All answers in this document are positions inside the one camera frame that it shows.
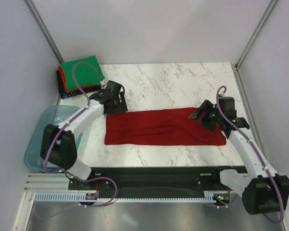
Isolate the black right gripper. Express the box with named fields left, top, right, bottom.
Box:
left=189, top=100, right=223, bottom=132

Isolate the dark red t shirt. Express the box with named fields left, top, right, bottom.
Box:
left=105, top=107, right=226, bottom=146

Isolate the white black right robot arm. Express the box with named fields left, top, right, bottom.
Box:
left=189, top=95, right=289, bottom=215

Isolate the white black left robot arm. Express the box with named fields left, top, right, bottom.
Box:
left=40, top=80, right=128, bottom=189

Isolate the folded green t shirt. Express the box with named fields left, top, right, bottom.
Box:
left=59, top=56, right=105, bottom=90

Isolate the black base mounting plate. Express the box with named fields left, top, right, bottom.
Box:
left=68, top=166, right=230, bottom=199

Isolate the clear blue plastic bin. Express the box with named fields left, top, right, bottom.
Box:
left=24, top=105, right=82, bottom=175

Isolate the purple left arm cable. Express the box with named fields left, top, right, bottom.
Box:
left=35, top=62, right=118, bottom=219

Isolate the right aluminium frame post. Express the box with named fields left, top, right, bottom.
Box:
left=233, top=0, right=280, bottom=70

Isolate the aluminium frame post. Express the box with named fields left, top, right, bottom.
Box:
left=233, top=0, right=280, bottom=70
left=24, top=0, right=64, bottom=63

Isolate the white slotted cable duct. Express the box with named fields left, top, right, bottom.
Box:
left=34, top=192, right=229, bottom=203

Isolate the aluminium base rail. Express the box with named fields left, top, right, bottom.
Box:
left=24, top=173, right=69, bottom=193

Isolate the left aluminium frame post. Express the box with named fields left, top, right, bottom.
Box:
left=24, top=0, right=64, bottom=63

